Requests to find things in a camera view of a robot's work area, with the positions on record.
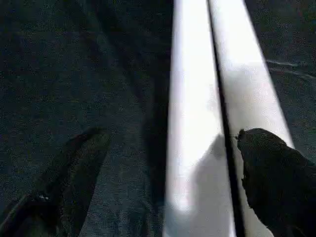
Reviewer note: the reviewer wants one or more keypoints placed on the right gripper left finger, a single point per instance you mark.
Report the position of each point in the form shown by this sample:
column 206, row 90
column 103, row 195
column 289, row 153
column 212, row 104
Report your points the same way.
column 64, row 187

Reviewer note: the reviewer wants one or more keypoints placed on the white plastic table leg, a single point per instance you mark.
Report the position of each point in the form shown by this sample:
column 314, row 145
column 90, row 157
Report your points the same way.
column 247, row 89
column 197, row 123

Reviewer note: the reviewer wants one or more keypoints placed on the black work mat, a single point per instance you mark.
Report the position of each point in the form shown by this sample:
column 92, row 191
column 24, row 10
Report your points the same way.
column 74, row 64

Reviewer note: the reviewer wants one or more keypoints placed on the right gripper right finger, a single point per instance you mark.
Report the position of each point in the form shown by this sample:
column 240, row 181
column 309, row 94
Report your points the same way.
column 281, row 187

